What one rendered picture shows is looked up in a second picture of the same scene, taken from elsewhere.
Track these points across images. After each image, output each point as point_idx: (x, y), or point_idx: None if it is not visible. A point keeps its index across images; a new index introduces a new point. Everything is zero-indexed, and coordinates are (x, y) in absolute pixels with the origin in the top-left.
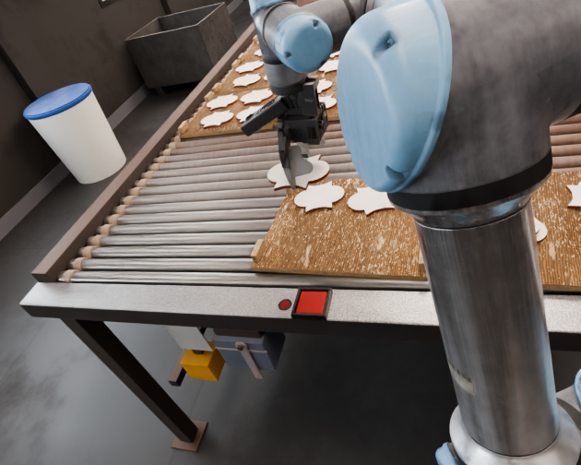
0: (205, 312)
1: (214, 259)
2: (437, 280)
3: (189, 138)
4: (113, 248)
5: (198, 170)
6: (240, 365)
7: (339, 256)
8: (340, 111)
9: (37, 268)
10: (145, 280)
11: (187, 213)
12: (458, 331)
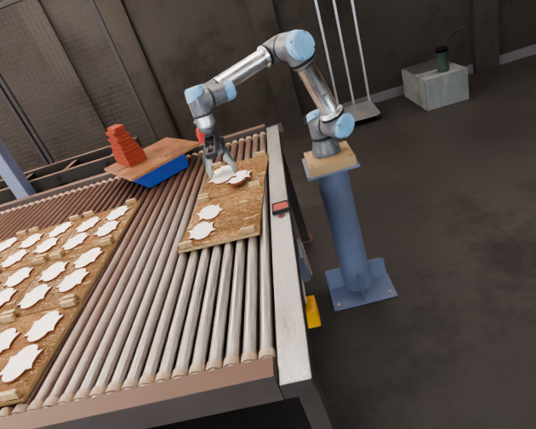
0: (292, 239)
1: (249, 255)
2: (317, 74)
3: (32, 391)
4: (231, 332)
5: (122, 333)
6: (309, 272)
7: (251, 208)
8: (297, 51)
9: (266, 373)
10: (269, 284)
11: (193, 300)
12: (323, 81)
